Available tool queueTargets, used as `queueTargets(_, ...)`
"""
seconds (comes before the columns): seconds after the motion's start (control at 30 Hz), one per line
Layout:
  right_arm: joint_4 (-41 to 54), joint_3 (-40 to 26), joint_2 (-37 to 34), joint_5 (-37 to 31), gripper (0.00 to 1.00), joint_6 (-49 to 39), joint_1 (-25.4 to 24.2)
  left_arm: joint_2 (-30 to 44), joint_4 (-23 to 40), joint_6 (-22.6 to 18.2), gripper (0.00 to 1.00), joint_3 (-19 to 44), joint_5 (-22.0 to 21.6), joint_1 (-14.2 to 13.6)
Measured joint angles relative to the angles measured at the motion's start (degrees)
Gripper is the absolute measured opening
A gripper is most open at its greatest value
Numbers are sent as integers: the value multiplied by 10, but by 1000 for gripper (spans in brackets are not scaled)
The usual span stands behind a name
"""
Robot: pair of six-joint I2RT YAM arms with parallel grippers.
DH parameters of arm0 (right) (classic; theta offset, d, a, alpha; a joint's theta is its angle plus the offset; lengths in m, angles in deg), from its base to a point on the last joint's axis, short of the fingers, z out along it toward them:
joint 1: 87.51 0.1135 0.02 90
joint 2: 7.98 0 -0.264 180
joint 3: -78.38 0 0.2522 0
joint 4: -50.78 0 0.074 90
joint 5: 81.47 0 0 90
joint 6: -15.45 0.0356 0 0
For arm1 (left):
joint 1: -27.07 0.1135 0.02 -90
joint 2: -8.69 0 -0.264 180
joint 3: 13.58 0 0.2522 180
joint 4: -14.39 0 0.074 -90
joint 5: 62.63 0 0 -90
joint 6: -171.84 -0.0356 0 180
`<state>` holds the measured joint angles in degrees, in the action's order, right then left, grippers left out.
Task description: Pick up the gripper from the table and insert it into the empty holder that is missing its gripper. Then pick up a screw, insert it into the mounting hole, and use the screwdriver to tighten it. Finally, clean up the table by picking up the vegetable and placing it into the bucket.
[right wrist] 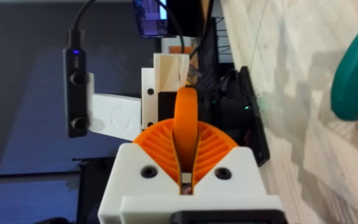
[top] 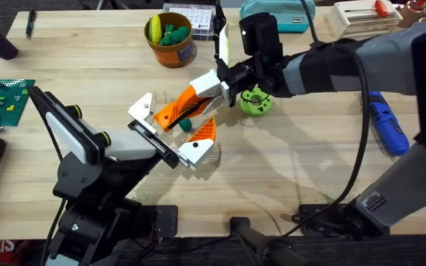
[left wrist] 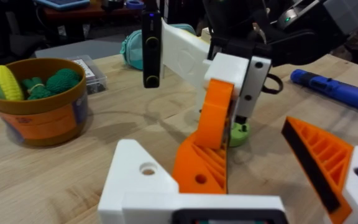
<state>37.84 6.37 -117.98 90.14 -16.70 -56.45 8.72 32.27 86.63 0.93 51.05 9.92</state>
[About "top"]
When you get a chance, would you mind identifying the green board with toy blocks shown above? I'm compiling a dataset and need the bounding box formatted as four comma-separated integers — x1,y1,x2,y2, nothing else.
0,78,36,134

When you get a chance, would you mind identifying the right wrist upright plate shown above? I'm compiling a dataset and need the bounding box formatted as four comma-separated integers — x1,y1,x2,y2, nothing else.
212,0,231,68

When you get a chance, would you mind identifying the black clamp pole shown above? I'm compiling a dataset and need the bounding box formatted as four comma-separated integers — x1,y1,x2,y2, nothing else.
229,216,312,266

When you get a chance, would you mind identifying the red-handled tool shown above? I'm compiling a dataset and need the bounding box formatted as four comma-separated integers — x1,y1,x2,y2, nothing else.
343,0,390,19

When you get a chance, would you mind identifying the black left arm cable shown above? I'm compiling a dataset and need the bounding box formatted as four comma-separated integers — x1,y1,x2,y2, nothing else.
39,120,68,266

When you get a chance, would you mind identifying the black pen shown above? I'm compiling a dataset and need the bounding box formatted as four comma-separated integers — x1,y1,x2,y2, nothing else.
24,8,38,40

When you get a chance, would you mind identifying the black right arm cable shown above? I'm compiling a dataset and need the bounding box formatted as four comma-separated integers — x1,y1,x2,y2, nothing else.
281,0,371,238

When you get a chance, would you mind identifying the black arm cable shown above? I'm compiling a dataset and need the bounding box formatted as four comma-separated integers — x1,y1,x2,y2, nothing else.
39,120,68,266
281,0,371,238

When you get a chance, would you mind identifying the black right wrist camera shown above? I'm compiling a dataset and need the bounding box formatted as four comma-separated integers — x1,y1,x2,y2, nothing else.
239,12,285,66

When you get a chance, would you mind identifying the teal zip pouch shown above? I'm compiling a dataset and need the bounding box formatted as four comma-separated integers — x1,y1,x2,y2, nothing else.
239,0,317,34

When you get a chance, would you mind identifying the green toy vegetable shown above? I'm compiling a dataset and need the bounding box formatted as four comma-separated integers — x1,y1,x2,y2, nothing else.
177,117,193,134

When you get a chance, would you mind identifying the green disc with holes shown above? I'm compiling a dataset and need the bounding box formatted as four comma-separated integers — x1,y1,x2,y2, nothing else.
239,86,274,118

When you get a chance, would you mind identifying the blue electric screwdriver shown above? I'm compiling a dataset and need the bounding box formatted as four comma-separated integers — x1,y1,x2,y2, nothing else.
367,90,410,157

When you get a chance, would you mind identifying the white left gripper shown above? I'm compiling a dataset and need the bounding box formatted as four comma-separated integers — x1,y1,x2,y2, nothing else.
52,92,218,207

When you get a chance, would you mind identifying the clear plastic parts box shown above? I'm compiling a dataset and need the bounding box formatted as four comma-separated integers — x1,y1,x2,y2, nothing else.
161,2,217,41

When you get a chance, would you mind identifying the orange tub with toys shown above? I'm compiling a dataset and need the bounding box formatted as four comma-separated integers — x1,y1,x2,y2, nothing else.
143,11,198,69

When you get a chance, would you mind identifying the black rail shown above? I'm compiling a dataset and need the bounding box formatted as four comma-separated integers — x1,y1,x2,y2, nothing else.
0,233,426,266

